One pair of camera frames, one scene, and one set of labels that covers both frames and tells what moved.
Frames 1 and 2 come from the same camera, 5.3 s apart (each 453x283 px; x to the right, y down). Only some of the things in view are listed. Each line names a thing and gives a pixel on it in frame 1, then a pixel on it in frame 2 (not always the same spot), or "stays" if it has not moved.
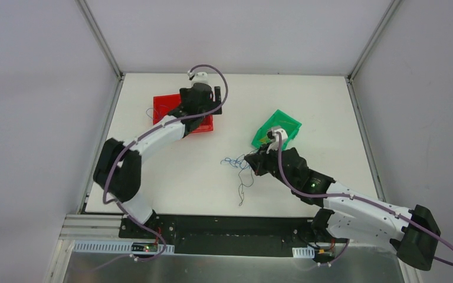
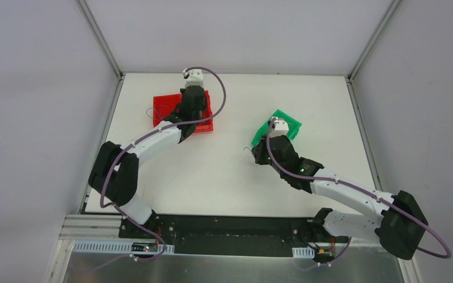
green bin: [278, 118] stays
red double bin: [163, 104] stays
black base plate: [232, 233] stays
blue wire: [237, 161] → [250, 150]
